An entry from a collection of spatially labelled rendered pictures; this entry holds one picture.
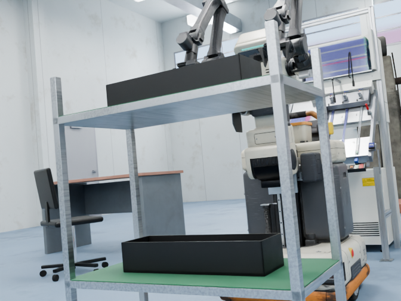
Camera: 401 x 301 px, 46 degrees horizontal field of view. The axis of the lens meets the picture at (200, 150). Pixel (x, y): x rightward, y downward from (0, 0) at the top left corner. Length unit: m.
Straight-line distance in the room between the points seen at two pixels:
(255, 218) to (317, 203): 0.37
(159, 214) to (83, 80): 7.09
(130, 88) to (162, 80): 0.15
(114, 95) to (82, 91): 9.51
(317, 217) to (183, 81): 1.23
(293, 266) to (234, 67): 0.65
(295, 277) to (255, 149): 1.10
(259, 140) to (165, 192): 2.56
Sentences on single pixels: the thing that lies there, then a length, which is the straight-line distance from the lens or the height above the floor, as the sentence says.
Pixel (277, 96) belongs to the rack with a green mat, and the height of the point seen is 0.88.
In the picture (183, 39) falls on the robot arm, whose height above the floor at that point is 1.30.
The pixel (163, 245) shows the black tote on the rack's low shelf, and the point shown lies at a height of 0.45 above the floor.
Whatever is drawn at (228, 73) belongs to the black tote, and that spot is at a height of 1.00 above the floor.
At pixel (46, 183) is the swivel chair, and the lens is 3.84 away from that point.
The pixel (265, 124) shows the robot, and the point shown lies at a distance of 2.41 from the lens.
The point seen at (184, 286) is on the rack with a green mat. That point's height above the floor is 0.34.
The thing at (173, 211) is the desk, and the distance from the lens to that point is 4.95.
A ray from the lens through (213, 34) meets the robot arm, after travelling 2.54.
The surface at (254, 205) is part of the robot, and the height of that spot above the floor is 0.50.
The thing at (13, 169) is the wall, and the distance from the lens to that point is 9.76.
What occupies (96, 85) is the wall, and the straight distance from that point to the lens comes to 11.77.
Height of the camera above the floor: 0.68
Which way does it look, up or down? 3 degrees up
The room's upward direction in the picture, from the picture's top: 5 degrees counter-clockwise
